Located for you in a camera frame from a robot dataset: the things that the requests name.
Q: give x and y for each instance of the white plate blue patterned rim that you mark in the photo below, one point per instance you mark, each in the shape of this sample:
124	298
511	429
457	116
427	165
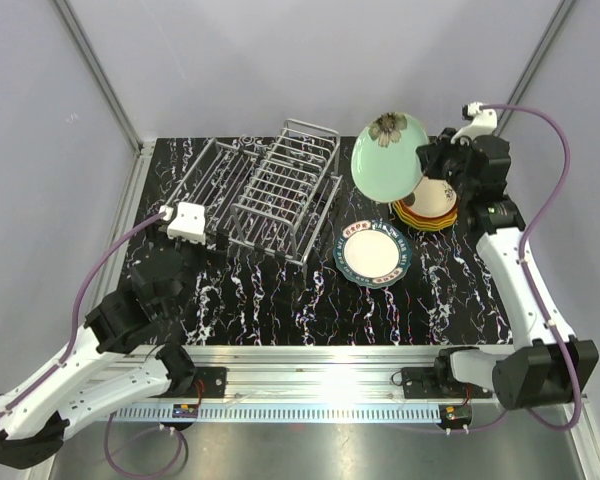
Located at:
372	254

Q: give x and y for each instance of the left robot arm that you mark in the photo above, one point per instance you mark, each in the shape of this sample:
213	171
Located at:
55	402

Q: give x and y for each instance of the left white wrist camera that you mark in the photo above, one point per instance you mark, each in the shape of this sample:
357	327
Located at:
185	222

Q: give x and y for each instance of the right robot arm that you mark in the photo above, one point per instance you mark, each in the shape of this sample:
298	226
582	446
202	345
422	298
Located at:
503	245

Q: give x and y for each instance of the aluminium frame post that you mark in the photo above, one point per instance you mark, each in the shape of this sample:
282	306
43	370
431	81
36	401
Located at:
550	34
87	53

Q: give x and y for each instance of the grey wire dish rack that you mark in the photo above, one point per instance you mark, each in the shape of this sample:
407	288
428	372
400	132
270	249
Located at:
270	197

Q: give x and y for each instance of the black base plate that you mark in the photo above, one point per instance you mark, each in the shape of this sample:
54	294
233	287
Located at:
211	381
421	383

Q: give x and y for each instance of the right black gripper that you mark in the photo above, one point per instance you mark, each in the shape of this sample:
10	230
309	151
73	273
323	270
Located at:
431	154

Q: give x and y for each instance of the cream plate with black flower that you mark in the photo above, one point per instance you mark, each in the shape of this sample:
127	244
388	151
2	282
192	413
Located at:
432	198

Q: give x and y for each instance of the aluminium mounting rail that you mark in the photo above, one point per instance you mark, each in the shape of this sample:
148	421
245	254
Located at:
310	370

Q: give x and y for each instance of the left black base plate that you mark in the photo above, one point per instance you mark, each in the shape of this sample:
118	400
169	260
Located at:
211	381

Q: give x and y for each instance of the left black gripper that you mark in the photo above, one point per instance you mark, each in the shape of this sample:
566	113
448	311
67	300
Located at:
158	234

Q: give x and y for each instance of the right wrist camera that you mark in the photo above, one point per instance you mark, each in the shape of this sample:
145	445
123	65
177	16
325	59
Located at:
481	121

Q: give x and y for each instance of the left aluminium frame post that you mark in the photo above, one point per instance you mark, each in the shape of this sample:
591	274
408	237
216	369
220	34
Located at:
87	53

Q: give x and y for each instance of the white slotted cable duct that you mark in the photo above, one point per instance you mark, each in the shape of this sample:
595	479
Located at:
419	413

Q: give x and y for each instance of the stack of orange red plates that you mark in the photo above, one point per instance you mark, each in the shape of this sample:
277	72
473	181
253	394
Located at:
420	223

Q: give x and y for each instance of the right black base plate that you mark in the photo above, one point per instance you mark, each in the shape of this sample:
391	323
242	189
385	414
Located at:
421	383

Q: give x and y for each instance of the green floral plate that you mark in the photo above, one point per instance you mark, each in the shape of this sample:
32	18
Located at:
385	166

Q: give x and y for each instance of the right aluminium frame post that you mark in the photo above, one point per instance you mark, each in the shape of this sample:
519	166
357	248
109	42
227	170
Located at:
550	34

